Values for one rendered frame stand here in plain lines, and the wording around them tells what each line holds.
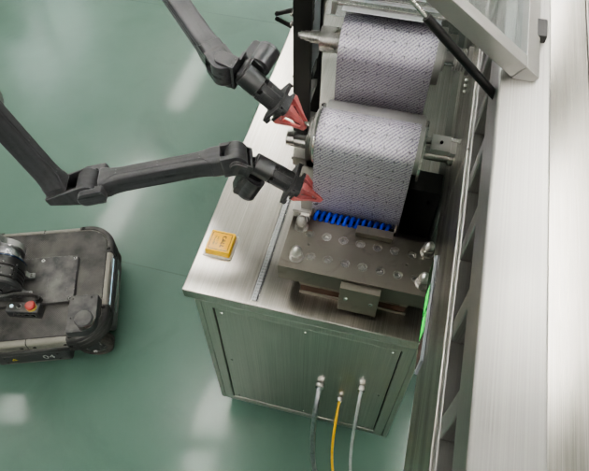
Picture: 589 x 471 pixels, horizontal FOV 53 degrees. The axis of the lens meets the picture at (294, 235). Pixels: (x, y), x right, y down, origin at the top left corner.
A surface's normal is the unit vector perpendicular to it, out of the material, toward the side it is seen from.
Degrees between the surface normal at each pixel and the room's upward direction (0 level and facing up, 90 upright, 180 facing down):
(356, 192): 90
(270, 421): 0
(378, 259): 0
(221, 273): 0
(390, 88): 92
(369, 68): 92
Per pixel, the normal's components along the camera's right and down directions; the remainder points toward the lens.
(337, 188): -0.25, 0.80
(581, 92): 0.00, -0.58
